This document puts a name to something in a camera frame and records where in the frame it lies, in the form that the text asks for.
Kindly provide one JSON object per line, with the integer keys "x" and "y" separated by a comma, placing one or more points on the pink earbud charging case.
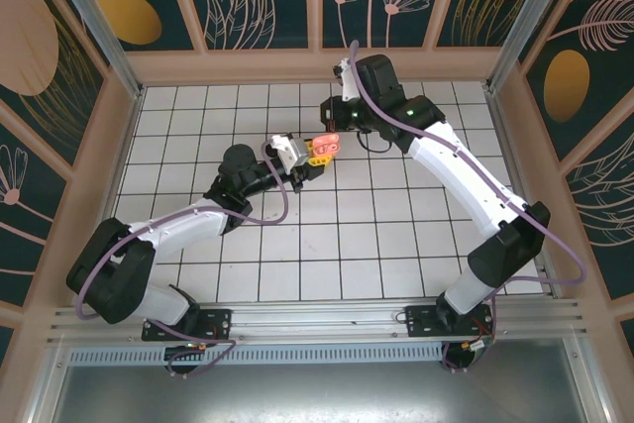
{"x": 327, "y": 138}

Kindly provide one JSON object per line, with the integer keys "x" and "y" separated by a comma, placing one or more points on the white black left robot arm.
{"x": 188, "y": 220}

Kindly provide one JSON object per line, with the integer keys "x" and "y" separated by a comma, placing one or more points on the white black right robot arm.
{"x": 460, "y": 170}

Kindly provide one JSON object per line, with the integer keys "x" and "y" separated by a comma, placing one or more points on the black mounting plate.
{"x": 218, "y": 324}
{"x": 421, "y": 321}

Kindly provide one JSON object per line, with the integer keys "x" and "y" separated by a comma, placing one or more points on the grey metal sheet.
{"x": 317, "y": 393}

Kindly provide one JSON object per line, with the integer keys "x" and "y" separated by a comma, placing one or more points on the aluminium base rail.
{"x": 317, "y": 319}

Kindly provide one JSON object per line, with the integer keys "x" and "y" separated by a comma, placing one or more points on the aluminium corner post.
{"x": 532, "y": 22}
{"x": 104, "y": 31}

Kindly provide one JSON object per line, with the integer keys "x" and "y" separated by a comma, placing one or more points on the aluminium frame bar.
{"x": 42, "y": 403}
{"x": 592, "y": 393}

